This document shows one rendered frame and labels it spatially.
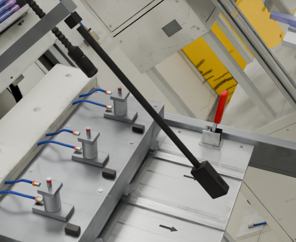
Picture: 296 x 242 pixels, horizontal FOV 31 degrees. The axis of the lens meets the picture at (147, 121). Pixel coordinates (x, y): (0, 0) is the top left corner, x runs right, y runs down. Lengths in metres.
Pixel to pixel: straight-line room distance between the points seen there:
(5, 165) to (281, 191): 1.42
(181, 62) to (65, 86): 3.10
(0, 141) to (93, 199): 0.18
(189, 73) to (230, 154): 3.12
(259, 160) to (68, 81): 0.35
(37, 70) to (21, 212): 2.29
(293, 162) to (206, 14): 0.93
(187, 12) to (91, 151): 1.01
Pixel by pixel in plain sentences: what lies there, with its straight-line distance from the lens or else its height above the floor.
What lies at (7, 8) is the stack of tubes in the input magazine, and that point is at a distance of 0.90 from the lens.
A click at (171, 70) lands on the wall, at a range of 3.82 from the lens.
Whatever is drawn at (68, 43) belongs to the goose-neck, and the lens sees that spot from 0.70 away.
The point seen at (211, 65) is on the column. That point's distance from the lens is 4.02.
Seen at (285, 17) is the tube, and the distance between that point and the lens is 0.94.
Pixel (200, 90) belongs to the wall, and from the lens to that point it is 4.00.
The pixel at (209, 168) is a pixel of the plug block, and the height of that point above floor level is 1.11.
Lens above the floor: 1.34
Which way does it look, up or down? 15 degrees down
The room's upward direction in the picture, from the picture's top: 41 degrees counter-clockwise
